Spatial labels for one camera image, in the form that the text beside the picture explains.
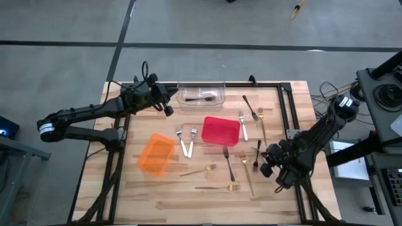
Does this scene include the grey equipment cart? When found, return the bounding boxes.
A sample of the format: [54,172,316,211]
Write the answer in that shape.
[356,67,402,226]

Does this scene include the red plastic bin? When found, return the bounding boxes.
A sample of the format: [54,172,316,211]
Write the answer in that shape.
[200,116,241,148]

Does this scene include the grey side table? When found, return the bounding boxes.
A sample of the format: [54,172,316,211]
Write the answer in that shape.
[0,134,52,226]

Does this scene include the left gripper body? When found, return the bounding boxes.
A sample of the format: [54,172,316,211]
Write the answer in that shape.
[124,82,166,109]

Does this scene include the black computer tower blue lights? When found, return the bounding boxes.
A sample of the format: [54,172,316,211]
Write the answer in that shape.
[0,115,20,141]

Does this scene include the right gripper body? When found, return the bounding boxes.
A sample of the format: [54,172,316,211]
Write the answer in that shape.
[269,139,307,190]

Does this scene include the yellow cable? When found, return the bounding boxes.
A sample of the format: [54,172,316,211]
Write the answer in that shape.
[313,83,359,107]

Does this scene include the tangle of black cables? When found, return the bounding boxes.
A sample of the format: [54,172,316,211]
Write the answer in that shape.
[310,80,373,126]

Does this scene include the clear plastic bin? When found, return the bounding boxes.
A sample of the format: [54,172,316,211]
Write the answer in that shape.
[176,80,227,112]

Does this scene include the white paper pad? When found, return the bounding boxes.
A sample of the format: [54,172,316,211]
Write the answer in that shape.
[328,140,371,181]

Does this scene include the white sheet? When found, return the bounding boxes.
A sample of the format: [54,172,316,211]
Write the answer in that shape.
[390,113,402,137]

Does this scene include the control keypad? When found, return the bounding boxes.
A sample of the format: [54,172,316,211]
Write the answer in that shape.
[385,168,402,205]

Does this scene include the black post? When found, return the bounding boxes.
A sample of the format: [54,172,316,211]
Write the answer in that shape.
[369,50,402,81]

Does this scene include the black cable coil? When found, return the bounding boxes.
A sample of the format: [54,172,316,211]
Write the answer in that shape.
[372,83,402,113]

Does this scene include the orange plastic bin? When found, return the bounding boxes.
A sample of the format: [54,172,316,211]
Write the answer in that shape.
[136,132,176,177]

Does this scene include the yellow and black tool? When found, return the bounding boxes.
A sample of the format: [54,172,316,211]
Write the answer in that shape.
[290,0,307,21]

